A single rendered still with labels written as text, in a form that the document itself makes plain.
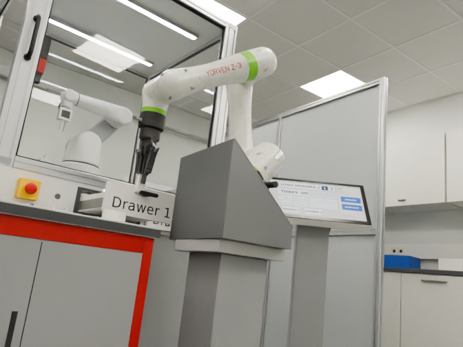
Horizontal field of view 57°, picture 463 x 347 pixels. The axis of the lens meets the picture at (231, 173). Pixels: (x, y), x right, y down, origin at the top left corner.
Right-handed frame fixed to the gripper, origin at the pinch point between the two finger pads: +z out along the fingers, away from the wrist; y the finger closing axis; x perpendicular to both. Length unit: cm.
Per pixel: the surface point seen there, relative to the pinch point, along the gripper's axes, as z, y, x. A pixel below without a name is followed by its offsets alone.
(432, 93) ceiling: -182, -62, 358
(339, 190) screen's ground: -21, 5, 111
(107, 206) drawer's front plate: 9.8, -2.0, -9.9
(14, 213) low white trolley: 18, 30, -46
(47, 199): 8.9, -30.3, -21.2
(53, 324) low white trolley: 43, 30, -32
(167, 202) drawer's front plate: 4.1, -1.7, 13.3
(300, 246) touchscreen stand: 11, -4, 94
